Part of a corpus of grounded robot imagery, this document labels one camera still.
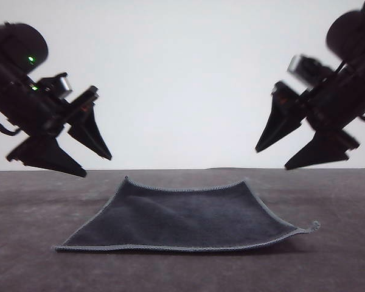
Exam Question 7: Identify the purple towel with grey hem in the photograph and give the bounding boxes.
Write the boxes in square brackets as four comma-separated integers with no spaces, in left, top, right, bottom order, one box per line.
[50,175,321,254]

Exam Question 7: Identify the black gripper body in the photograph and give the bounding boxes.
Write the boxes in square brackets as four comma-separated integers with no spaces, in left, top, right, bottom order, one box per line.
[0,56,99,141]
[273,56,365,151]

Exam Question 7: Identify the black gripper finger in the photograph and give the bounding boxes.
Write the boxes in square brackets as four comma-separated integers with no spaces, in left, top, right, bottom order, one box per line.
[284,130,354,171]
[5,136,88,178]
[67,100,113,161]
[255,87,302,153]

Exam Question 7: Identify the grey table cloth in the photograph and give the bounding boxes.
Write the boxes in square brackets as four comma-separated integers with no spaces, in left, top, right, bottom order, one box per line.
[0,167,365,292]

